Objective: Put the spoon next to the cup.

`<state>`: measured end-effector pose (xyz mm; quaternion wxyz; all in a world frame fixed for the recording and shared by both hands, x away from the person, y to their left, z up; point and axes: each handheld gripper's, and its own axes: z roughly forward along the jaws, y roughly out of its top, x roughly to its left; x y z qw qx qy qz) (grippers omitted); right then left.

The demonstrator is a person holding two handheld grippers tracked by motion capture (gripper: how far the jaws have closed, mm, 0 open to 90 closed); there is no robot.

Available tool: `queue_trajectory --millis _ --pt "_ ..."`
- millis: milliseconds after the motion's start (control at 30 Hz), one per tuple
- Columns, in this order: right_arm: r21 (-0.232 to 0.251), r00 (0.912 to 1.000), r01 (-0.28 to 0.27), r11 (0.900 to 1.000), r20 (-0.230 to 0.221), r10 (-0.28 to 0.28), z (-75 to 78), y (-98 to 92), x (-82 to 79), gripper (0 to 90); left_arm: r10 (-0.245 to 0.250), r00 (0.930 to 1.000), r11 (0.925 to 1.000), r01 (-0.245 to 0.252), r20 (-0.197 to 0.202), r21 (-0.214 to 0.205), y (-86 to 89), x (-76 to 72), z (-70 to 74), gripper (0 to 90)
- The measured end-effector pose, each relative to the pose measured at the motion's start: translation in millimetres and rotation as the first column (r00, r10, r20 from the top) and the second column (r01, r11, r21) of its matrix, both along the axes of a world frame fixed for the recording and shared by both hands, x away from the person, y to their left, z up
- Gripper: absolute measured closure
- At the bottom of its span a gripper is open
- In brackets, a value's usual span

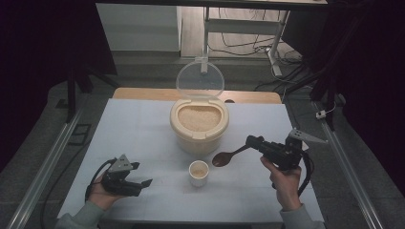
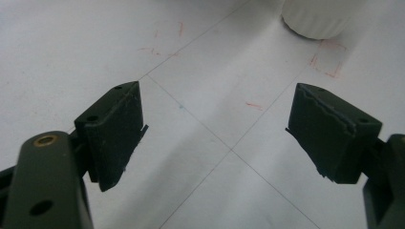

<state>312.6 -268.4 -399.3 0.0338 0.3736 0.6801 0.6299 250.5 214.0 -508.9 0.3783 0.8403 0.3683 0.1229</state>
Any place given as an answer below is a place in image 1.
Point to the person's left hand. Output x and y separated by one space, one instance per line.
103 197

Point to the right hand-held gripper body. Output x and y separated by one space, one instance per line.
281 154

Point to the white cup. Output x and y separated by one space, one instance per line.
198 181

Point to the small white box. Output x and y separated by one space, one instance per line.
320 114

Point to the white desk frame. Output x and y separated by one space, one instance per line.
242 27

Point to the uncooked rice heap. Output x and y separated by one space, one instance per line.
199 118

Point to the person's right hand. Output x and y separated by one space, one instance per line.
286 187

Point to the cream rice container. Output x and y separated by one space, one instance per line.
199 141

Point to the aluminium rail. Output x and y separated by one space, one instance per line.
347 165
47 162

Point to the white paper tag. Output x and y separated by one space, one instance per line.
305 146

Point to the wooden table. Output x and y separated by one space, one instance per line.
143 93

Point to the clear round container lid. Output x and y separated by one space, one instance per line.
200 79

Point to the white table cover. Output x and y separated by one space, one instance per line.
137 133

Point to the white cabinet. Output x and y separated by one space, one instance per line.
137 28

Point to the brown wooden spoon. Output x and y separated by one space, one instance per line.
221 159

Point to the black stand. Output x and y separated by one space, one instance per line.
331 105
70 95

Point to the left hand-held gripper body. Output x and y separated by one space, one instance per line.
119 184

